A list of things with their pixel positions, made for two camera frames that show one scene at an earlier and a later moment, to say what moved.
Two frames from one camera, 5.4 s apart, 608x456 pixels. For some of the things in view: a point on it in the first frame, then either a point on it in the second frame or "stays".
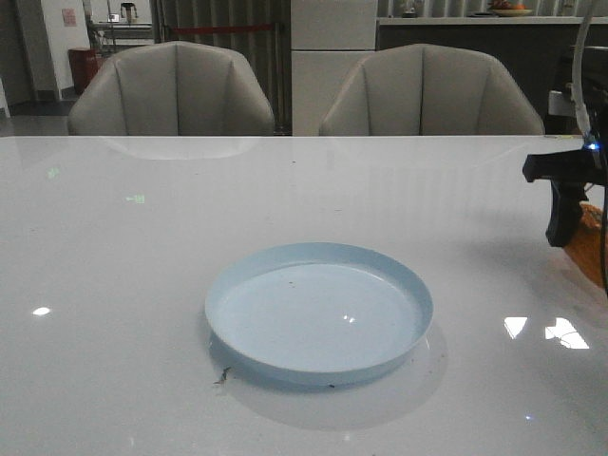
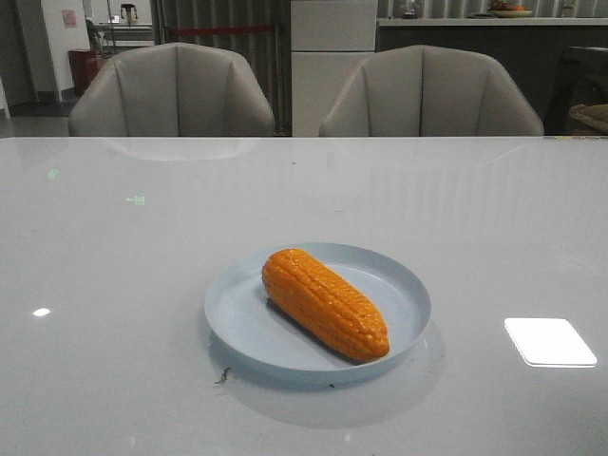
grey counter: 532,49 stays
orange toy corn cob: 585,247 to 329,304
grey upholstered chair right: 427,90 stays
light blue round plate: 316,313 stays
